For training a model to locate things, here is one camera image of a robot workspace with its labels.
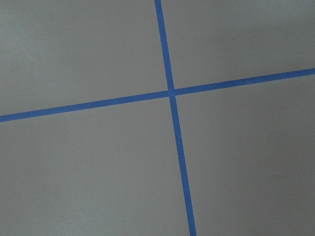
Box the crossing blue tape strip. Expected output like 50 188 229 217
0 68 315 122

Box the long blue tape strip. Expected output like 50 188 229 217
155 0 197 236

